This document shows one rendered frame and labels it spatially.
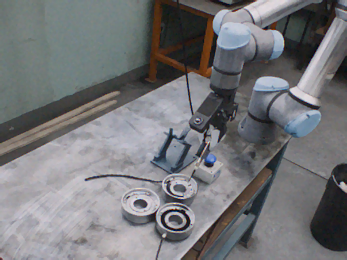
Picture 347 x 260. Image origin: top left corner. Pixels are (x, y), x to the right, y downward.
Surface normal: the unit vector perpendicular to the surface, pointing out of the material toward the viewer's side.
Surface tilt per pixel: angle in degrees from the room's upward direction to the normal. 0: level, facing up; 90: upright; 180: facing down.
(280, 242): 0
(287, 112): 74
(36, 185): 0
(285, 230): 0
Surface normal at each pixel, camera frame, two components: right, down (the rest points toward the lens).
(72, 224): 0.15, -0.77
